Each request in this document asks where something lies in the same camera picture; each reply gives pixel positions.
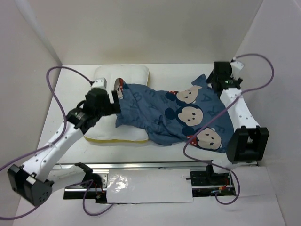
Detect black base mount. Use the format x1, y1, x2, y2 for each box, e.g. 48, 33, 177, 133
63, 163, 109, 204
186, 165, 236, 197

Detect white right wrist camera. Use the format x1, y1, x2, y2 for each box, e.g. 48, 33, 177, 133
230, 57, 244, 72

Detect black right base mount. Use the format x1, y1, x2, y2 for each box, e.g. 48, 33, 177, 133
186, 165, 236, 197

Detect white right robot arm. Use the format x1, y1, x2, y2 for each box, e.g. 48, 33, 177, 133
205, 61, 269, 185

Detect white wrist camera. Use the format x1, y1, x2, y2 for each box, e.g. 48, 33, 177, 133
91, 78, 107, 90
230, 57, 244, 72

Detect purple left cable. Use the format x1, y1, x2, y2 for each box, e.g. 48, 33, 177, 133
0, 66, 118, 220

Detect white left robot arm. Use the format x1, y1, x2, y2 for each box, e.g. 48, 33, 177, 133
8, 88, 121, 207

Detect purple cable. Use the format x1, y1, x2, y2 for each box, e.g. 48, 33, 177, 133
0, 66, 118, 220
183, 53, 276, 205

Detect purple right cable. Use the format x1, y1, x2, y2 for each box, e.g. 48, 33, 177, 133
183, 53, 276, 205

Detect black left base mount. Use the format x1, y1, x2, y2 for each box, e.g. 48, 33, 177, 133
63, 163, 109, 204

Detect white pillow with yellow edge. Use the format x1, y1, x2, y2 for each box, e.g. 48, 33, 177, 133
84, 65, 149, 144

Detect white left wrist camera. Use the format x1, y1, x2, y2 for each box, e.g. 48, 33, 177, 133
91, 78, 107, 90

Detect blue cartoon print pillowcase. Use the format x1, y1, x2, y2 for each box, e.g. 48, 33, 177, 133
116, 74, 234, 153

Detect white cover sheet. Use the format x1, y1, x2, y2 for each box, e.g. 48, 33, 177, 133
106, 169, 193, 204

